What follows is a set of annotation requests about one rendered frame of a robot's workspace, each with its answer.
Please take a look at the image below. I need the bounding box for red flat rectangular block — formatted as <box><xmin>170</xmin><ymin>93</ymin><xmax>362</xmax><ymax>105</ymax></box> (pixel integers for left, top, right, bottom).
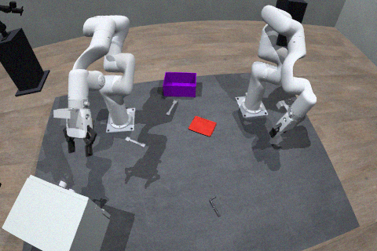
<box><xmin>188</xmin><ymin>116</ymin><xmax>217</xmax><ymax>136</ymax></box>

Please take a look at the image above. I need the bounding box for purple open-top box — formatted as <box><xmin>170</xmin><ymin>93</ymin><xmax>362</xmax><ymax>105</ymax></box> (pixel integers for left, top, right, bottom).
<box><xmin>163</xmin><ymin>72</ymin><xmax>196</xmax><ymax>97</ymax></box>

